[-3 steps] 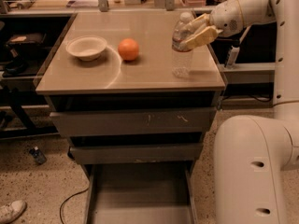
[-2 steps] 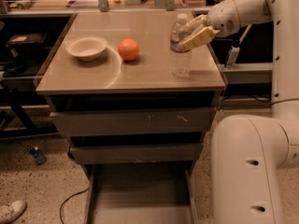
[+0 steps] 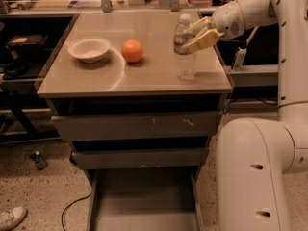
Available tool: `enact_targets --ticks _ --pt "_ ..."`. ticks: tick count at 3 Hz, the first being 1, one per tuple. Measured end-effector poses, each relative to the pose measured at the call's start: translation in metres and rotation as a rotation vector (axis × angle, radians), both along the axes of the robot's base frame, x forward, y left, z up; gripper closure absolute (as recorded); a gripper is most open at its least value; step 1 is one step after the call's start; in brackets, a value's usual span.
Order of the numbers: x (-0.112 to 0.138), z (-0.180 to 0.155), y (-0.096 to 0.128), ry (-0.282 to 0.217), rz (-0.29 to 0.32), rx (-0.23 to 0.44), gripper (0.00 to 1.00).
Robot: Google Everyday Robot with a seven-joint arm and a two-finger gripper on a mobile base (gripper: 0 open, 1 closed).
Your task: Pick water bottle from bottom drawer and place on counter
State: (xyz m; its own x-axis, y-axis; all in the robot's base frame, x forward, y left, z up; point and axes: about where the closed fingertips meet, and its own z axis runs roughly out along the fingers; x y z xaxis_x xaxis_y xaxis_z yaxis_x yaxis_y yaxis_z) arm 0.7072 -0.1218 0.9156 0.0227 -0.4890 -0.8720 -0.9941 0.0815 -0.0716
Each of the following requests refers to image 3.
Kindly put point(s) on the orange fruit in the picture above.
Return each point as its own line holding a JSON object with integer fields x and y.
{"x": 132, "y": 51}

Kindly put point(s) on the top grey drawer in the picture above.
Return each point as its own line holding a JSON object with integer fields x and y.
{"x": 136, "y": 126}

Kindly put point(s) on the white tube with nozzle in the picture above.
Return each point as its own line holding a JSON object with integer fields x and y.
{"x": 241, "y": 51}

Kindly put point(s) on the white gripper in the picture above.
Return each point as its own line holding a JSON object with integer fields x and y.
{"x": 226, "y": 22}

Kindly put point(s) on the grey drawer cabinet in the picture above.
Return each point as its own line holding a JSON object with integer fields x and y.
{"x": 114, "y": 86}

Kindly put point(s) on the white sneaker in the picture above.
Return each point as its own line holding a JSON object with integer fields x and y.
{"x": 11, "y": 218}

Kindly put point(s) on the black item on shelf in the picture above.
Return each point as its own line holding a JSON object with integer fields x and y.
{"x": 24, "y": 52}

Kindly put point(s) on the clear plastic water bottle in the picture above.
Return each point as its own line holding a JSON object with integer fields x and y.
{"x": 186, "y": 61}

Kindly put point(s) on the small dark floor device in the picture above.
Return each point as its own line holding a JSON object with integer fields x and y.
{"x": 38, "y": 159}

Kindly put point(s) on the open bottom grey drawer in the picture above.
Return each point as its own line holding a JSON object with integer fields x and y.
{"x": 144, "y": 199}

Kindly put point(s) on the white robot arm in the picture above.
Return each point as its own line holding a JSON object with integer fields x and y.
{"x": 253, "y": 155}

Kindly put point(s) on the middle grey drawer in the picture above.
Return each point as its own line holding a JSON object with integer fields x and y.
{"x": 141, "y": 158}

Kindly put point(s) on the white paper bowl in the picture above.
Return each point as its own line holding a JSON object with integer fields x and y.
{"x": 89, "y": 50}

